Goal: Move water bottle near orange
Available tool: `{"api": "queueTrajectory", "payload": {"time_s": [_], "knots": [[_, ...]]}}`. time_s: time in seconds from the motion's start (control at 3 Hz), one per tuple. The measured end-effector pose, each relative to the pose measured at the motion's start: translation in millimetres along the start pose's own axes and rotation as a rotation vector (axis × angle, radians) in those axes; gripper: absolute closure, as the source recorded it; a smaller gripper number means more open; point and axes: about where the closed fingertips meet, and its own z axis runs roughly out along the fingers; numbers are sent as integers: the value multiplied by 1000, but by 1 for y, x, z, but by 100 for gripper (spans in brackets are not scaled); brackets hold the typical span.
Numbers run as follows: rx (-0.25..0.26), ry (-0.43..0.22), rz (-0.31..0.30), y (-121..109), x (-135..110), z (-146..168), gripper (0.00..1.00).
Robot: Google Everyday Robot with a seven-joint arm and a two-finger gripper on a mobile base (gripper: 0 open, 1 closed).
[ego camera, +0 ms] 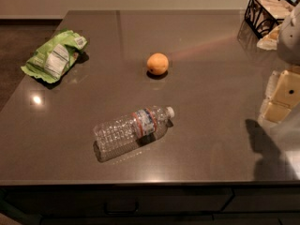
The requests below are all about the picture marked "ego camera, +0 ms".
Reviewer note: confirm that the black wire basket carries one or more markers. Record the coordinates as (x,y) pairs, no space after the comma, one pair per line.
(263,16)

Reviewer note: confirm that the black drawer handle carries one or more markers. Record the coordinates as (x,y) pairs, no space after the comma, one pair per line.
(120,208)

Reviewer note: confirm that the orange fruit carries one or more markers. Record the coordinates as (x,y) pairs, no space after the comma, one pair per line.
(157,63)

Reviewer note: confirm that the green chip bag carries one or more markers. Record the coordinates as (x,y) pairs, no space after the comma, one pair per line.
(55,57)

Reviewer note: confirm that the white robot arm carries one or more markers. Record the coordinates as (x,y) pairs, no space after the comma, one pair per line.
(288,43)

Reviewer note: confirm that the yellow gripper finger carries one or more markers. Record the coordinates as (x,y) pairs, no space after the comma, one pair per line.
(272,83)
(286,96)

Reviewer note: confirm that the clear plastic water bottle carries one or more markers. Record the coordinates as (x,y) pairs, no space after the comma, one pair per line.
(131,131)

